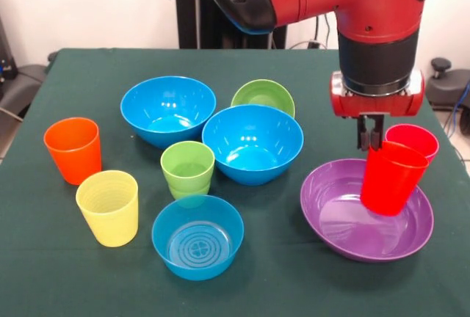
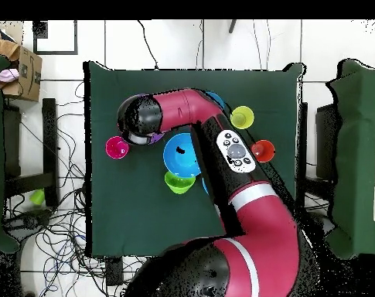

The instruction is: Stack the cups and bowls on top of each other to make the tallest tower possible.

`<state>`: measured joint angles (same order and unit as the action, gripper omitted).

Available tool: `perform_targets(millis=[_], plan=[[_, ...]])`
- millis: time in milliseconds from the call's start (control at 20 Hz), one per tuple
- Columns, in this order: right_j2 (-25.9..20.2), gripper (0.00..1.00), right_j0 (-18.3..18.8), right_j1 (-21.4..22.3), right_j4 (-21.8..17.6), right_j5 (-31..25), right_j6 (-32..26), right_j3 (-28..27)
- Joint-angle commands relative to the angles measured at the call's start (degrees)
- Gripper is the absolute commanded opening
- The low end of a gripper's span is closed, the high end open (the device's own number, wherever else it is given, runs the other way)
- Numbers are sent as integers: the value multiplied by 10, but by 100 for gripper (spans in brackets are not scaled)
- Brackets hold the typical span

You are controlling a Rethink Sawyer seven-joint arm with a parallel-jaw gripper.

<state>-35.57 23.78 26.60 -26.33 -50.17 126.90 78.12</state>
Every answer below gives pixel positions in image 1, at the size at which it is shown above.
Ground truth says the orange plastic cup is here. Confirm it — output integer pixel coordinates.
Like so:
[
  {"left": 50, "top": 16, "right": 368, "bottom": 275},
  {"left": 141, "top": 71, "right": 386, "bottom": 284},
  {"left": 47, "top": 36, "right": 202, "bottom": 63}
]
[{"left": 43, "top": 117, "right": 103, "bottom": 186}]

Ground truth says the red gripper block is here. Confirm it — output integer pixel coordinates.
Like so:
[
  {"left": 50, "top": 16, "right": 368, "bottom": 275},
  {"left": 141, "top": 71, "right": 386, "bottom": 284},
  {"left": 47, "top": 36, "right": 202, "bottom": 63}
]
[{"left": 329, "top": 69, "right": 426, "bottom": 153}]

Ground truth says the black cable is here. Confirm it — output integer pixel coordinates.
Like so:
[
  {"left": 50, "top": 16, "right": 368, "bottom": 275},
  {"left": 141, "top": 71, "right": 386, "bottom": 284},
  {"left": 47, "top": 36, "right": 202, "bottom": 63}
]
[{"left": 314, "top": 14, "right": 331, "bottom": 49}]

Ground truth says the red plastic cup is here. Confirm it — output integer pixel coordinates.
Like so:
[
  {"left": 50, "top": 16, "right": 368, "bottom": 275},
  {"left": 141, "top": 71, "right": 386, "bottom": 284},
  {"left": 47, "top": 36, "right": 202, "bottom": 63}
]
[{"left": 360, "top": 140, "right": 430, "bottom": 217}]

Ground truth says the pink plastic cup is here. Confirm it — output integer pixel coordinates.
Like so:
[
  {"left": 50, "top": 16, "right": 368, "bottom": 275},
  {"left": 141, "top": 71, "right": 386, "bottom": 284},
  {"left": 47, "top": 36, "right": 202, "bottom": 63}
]
[{"left": 384, "top": 123, "right": 440, "bottom": 166}]

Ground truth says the blue cable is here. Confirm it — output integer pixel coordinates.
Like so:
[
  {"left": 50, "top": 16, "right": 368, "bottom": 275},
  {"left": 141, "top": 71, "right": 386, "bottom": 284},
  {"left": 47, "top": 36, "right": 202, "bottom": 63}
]
[{"left": 446, "top": 81, "right": 470, "bottom": 138}]

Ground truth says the small patterned blue bowl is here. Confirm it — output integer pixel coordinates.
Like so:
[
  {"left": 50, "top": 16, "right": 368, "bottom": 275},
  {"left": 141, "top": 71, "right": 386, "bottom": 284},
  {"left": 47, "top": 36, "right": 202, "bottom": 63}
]
[{"left": 151, "top": 194, "right": 245, "bottom": 281}]

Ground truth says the large blue plastic bowl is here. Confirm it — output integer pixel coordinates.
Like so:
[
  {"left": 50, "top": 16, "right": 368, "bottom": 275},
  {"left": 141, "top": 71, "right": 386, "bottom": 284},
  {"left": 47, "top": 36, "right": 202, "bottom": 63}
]
[
  {"left": 201, "top": 104, "right": 305, "bottom": 186},
  {"left": 120, "top": 76, "right": 217, "bottom": 150}
]

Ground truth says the dark green tablecloth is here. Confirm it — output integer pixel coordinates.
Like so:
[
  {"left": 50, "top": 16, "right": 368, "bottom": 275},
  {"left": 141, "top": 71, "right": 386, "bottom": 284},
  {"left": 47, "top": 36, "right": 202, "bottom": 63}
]
[{"left": 0, "top": 48, "right": 470, "bottom": 317}]

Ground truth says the green plastic cup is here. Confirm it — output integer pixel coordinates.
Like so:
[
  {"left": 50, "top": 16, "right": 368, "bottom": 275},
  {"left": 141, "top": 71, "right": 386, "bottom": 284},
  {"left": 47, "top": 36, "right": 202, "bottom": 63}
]
[
  {"left": 160, "top": 141, "right": 216, "bottom": 188},
  {"left": 167, "top": 177, "right": 212, "bottom": 203}
]

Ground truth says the purple plastic bowl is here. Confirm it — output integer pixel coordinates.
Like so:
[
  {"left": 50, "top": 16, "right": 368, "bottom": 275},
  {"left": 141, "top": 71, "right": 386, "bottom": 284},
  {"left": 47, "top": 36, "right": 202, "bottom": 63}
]
[{"left": 300, "top": 158, "right": 435, "bottom": 263}]

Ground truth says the green plastic bowl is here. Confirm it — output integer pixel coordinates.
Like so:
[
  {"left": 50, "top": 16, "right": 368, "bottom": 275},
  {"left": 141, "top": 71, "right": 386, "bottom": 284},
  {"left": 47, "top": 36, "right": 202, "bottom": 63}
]
[{"left": 230, "top": 79, "right": 297, "bottom": 119}]

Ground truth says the dark grey machine foot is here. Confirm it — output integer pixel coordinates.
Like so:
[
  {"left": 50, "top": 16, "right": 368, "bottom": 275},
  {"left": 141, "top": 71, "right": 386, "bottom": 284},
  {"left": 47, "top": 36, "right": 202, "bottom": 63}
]
[
  {"left": 425, "top": 57, "right": 470, "bottom": 111},
  {"left": 0, "top": 63, "right": 48, "bottom": 120}
]

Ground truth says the yellow plastic cup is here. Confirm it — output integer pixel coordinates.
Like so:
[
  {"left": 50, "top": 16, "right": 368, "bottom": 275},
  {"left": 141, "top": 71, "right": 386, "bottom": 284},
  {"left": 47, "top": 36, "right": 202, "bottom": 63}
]
[{"left": 75, "top": 170, "right": 140, "bottom": 248}]

